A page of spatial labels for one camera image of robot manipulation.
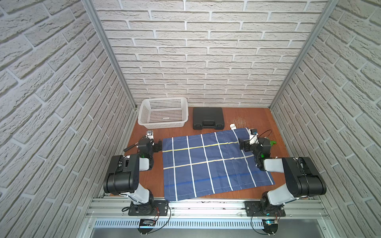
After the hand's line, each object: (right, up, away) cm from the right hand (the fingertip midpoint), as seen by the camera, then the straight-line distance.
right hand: (248, 137), depth 95 cm
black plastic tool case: (-25, +13, +15) cm, 32 cm away
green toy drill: (+18, -4, +3) cm, 18 cm away
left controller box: (-59, -38, -25) cm, 74 cm away
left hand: (-63, 0, 0) cm, 63 cm away
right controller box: (+2, -41, -24) cm, 47 cm away
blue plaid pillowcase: (-27, -16, -5) cm, 31 cm away
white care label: (-7, +6, +13) cm, 16 cm away
